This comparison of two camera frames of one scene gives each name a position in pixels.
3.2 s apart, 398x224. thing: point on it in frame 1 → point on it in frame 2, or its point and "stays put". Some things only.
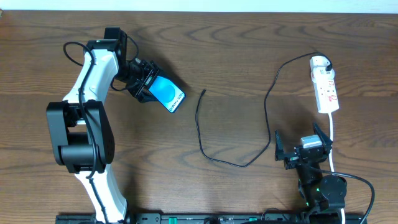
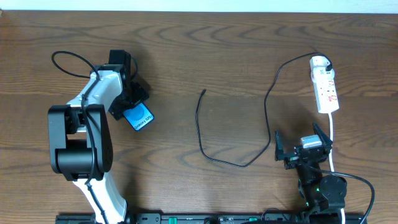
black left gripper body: (144, 80) → (129, 101)
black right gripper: (300, 154) stays put
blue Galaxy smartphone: (168, 93) → (138, 116)
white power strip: (325, 95) stays put
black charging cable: (329, 68) stays put
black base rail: (217, 218) stays put
